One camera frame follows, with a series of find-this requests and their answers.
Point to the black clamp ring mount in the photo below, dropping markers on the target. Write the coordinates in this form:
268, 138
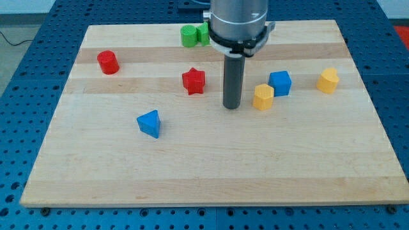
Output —
245, 48

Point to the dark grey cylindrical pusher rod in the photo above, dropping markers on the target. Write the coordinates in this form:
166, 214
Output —
233, 80

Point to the yellow hexagon block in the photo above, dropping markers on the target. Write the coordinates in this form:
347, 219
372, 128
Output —
263, 97

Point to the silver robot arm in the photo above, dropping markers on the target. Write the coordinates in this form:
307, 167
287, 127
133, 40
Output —
238, 29

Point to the yellow heart block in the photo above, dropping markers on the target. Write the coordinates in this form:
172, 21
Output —
328, 81

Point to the green angular block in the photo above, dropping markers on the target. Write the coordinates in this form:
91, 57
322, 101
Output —
203, 34

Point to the red star block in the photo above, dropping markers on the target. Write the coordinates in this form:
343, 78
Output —
194, 81

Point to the blue cube block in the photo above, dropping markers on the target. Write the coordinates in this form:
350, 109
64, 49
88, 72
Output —
281, 82

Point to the green cylinder block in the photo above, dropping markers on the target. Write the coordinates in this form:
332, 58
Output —
188, 35

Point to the blue triangle block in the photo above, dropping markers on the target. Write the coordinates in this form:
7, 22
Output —
149, 123

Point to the wooden board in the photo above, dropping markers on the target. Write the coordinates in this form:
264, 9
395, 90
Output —
310, 148

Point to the red cylinder block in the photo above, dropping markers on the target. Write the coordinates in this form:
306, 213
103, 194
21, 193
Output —
108, 62

